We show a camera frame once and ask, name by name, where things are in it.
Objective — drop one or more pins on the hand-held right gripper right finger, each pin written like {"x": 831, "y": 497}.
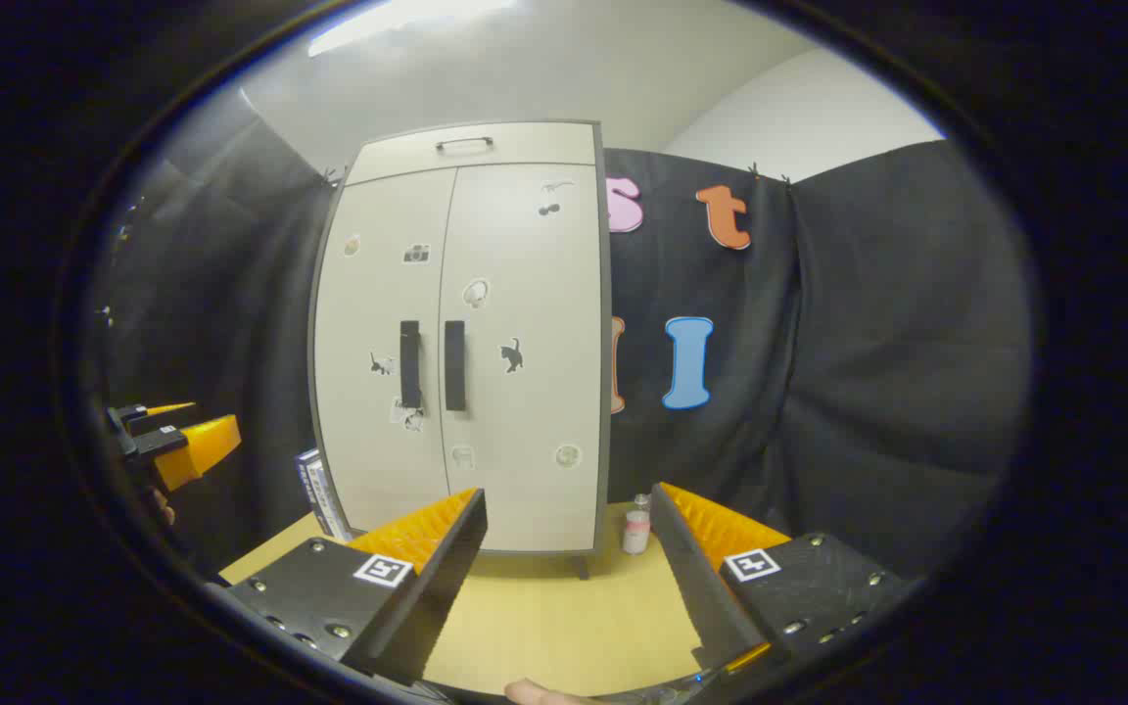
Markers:
{"x": 696, "y": 587}

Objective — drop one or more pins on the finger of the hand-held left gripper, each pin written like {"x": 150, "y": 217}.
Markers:
{"x": 197, "y": 448}
{"x": 133, "y": 415}

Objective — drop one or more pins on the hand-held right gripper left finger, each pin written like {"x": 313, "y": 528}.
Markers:
{"x": 437, "y": 597}

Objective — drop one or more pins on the grey double-door shoe cabinet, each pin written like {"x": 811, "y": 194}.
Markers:
{"x": 605, "y": 392}

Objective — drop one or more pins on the cabinet door with headphones sticker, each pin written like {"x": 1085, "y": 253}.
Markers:
{"x": 525, "y": 392}

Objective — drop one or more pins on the grey cabinet drawer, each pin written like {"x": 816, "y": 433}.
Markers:
{"x": 544, "y": 147}

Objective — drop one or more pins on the small pink bottle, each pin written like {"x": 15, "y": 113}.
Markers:
{"x": 636, "y": 529}

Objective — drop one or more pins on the white spine book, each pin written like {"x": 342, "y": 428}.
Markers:
{"x": 326, "y": 494}

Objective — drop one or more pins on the black backdrop cloth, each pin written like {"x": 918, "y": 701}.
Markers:
{"x": 868, "y": 343}

